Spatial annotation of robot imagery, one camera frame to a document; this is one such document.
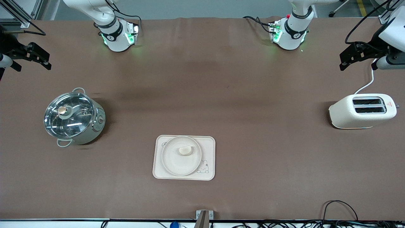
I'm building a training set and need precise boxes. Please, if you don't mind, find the black cable bundle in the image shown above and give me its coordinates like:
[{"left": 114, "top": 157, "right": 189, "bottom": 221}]
[{"left": 231, "top": 219, "right": 405, "bottom": 228}]

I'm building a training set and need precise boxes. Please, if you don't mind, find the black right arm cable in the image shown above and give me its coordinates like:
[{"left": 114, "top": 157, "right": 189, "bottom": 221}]
[{"left": 0, "top": 19, "right": 47, "bottom": 36}]

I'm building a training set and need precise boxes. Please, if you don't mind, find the cream two-slot toaster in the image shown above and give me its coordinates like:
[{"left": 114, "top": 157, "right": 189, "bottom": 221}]
[{"left": 328, "top": 93, "right": 397, "bottom": 129}]

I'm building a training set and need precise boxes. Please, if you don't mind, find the beige rabbit print tray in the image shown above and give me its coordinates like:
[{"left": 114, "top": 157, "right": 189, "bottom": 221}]
[{"left": 153, "top": 135, "right": 216, "bottom": 181}]

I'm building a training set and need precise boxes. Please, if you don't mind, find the black base cable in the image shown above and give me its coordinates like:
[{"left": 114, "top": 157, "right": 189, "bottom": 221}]
[
  {"left": 104, "top": 0, "right": 142, "bottom": 32},
  {"left": 243, "top": 16, "right": 272, "bottom": 34}
]

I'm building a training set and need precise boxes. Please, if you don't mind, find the steel pot with glass lid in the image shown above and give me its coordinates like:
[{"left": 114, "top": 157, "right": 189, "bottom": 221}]
[{"left": 43, "top": 88, "right": 106, "bottom": 148}]

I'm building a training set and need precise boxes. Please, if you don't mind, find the black looped cable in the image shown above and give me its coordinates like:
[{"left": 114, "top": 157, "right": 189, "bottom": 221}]
[{"left": 321, "top": 200, "right": 359, "bottom": 222}]

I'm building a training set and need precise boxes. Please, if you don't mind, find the white toaster power cable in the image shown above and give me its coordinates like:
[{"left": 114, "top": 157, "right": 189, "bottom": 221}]
[{"left": 354, "top": 59, "right": 378, "bottom": 95}]

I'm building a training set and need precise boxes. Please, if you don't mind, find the glass pot lid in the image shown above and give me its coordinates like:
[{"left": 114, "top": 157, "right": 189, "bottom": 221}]
[{"left": 44, "top": 92, "right": 94, "bottom": 139}]

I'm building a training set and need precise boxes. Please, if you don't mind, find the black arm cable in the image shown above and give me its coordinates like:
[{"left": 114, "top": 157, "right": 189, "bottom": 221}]
[
  {"left": 0, "top": 19, "right": 47, "bottom": 36},
  {"left": 345, "top": 0, "right": 393, "bottom": 45}
]

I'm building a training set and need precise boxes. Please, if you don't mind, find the grey metal bracket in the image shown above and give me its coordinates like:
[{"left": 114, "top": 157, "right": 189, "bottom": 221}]
[{"left": 196, "top": 210, "right": 214, "bottom": 228}]

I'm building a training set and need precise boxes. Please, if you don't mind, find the black right base cable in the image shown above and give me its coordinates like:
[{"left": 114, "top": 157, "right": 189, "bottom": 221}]
[{"left": 104, "top": 0, "right": 142, "bottom": 32}]

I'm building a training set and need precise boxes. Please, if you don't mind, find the aluminium frame profile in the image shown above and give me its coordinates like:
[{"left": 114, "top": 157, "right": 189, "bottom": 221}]
[
  {"left": 0, "top": 0, "right": 43, "bottom": 29},
  {"left": 378, "top": 0, "right": 405, "bottom": 24}
]

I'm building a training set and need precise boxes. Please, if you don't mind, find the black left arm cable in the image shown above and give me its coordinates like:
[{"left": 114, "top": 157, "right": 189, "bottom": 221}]
[{"left": 345, "top": 0, "right": 393, "bottom": 45}]

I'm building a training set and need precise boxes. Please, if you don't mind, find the brown table cover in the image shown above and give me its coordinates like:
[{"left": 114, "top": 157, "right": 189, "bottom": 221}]
[{"left": 0, "top": 16, "right": 405, "bottom": 221}]

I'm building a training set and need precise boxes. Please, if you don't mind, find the black left base cable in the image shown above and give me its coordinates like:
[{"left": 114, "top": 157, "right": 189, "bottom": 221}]
[{"left": 243, "top": 16, "right": 272, "bottom": 34}]

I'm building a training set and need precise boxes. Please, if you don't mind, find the round beige plate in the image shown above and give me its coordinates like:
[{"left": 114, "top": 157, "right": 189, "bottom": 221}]
[{"left": 162, "top": 136, "right": 202, "bottom": 176}]

